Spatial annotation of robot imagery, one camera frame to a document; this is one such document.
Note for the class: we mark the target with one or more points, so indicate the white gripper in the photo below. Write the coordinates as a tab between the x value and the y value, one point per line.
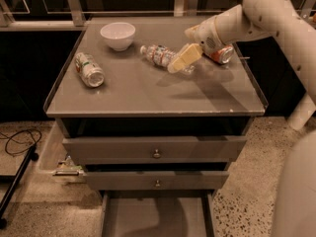
206	35

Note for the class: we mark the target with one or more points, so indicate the clear plastic water bottle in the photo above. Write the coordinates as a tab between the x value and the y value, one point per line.
162	56

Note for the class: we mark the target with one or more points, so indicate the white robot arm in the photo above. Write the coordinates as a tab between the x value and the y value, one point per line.
295	207

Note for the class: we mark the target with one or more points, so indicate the grey drawer cabinet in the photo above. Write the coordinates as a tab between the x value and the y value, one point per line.
138	99

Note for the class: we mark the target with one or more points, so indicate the grey top drawer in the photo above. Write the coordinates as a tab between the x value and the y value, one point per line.
139	150

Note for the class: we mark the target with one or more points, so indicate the round top drawer knob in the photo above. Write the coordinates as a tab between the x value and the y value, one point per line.
156	154

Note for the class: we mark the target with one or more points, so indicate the round drawer knob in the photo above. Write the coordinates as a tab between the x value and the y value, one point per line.
158	184
156	154

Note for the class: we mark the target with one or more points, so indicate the round middle drawer knob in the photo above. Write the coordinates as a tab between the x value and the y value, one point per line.
158	184

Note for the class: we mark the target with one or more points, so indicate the grey middle drawer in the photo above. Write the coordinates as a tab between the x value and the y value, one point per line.
171	180

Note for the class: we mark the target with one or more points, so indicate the grey open bottom drawer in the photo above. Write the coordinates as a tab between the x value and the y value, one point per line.
157	214

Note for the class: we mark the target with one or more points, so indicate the red soda can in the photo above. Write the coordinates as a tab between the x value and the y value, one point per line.
223	55

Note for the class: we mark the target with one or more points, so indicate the white ceramic bowl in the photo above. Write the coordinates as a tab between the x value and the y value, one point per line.
118	36

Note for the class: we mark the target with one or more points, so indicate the silver green soda can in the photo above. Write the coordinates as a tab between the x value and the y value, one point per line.
89	70

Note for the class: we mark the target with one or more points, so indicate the black rolling stand base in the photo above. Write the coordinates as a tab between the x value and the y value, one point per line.
12	181

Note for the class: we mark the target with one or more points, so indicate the metal railing frame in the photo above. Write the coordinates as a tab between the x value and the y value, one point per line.
35	15

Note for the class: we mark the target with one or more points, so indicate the white cylindrical post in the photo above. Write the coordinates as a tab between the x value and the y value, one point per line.
302	113

